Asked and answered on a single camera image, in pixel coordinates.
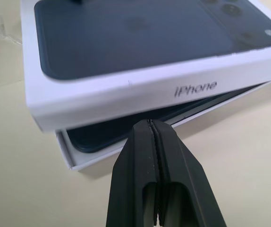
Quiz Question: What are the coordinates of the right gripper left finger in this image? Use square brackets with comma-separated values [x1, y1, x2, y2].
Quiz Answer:
[105, 119, 160, 227]

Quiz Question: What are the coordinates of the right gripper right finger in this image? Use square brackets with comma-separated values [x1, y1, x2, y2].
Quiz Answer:
[151, 120, 215, 227]

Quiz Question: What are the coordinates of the white phone box base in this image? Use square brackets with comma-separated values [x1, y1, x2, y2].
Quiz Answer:
[56, 79, 271, 173]

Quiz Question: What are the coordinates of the dark blue smartphone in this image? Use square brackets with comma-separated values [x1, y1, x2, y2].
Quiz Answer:
[66, 88, 247, 152]

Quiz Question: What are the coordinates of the white phone box lid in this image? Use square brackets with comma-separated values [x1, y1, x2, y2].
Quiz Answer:
[20, 0, 271, 133]

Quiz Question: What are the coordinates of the clear plastic film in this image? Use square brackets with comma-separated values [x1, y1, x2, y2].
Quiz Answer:
[0, 13, 23, 46]

